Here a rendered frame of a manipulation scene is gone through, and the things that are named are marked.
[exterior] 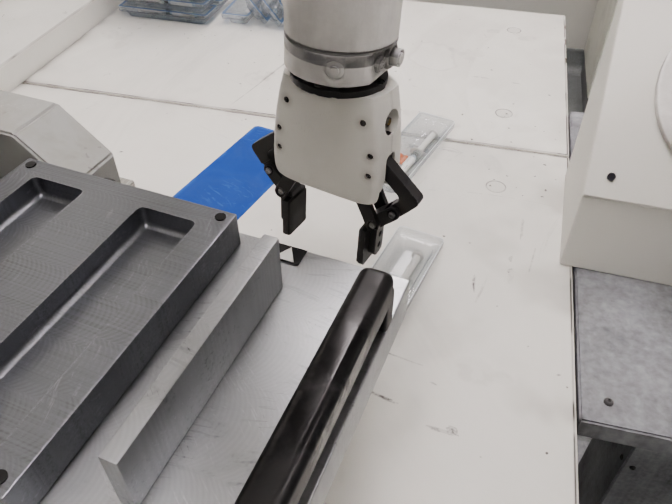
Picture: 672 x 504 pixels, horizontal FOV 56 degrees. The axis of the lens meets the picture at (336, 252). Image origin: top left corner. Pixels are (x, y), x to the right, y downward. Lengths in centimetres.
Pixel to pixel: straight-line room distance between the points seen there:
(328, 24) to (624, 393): 43
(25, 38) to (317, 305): 93
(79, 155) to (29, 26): 75
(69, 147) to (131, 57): 69
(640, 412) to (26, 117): 57
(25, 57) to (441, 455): 91
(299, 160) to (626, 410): 37
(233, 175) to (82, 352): 55
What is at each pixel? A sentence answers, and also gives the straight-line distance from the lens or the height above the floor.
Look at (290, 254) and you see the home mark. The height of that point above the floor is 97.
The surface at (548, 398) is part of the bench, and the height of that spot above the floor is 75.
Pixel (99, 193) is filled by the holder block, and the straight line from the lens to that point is 44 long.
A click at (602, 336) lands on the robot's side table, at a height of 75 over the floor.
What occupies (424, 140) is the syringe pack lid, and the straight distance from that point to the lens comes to 88.
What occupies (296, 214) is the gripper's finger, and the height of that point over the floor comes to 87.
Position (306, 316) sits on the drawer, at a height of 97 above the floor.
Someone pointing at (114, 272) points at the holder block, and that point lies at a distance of 40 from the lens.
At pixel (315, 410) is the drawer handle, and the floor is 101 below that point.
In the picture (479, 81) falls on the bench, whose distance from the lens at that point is 109.
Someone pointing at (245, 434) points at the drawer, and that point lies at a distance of 33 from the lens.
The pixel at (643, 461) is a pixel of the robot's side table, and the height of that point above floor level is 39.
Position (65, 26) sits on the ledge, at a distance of 127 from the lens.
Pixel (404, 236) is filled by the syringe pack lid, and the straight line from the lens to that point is 72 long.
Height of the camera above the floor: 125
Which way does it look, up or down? 43 degrees down
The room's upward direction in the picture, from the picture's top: straight up
